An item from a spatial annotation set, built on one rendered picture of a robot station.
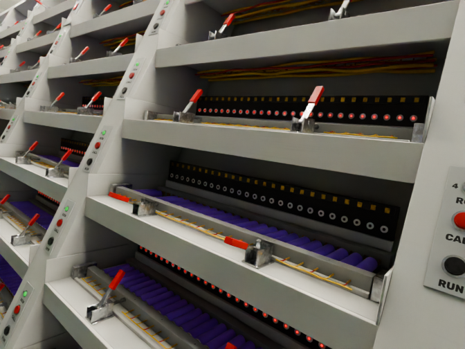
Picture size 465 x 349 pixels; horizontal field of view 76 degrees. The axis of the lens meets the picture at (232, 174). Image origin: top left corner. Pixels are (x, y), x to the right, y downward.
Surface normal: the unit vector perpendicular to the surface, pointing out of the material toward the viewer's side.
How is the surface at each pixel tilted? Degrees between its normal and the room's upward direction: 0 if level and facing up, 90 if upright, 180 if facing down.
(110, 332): 22
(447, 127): 90
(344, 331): 111
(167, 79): 90
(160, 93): 90
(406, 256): 90
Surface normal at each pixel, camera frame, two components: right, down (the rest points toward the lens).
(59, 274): 0.76, 0.16
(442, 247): -0.54, -0.37
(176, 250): -0.63, -0.01
